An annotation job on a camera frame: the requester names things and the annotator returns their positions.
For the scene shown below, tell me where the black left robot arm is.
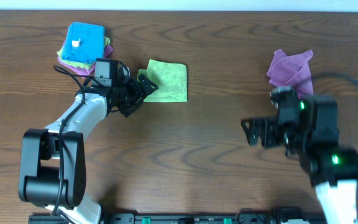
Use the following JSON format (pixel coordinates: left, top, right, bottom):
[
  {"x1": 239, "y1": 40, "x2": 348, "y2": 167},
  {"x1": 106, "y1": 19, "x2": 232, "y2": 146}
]
[{"x1": 18, "y1": 74, "x2": 158, "y2": 223}]

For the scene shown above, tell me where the folded blue cloth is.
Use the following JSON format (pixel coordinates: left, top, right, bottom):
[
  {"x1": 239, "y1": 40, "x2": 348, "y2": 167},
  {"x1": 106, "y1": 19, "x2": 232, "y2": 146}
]
[{"x1": 61, "y1": 22, "x2": 105, "y2": 64}]

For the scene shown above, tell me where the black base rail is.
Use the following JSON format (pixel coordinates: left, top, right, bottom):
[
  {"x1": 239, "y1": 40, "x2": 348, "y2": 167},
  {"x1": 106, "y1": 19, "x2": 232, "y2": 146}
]
[{"x1": 27, "y1": 212, "x2": 326, "y2": 224}]

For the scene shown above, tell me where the folded purple cloth in stack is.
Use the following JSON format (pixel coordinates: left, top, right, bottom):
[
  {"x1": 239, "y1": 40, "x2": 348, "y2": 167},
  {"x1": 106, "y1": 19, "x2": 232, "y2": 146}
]
[{"x1": 57, "y1": 59, "x2": 95, "y2": 76}]

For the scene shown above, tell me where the green microfiber cloth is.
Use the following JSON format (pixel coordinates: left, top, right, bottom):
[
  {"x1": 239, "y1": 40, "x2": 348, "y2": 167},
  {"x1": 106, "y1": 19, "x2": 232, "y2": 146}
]
[{"x1": 137, "y1": 59, "x2": 188, "y2": 103}]

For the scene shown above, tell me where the crumpled purple cloth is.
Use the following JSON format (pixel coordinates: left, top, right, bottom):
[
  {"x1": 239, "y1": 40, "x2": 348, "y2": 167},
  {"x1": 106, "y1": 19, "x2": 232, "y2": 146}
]
[{"x1": 267, "y1": 49, "x2": 314, "y2": 97}]

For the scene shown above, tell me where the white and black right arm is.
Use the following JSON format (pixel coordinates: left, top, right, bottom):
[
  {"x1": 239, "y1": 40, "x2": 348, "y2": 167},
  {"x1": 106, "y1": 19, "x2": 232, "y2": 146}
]
[{"x1": 241, "y1": 96, "x2": 358, "y2": 223}]

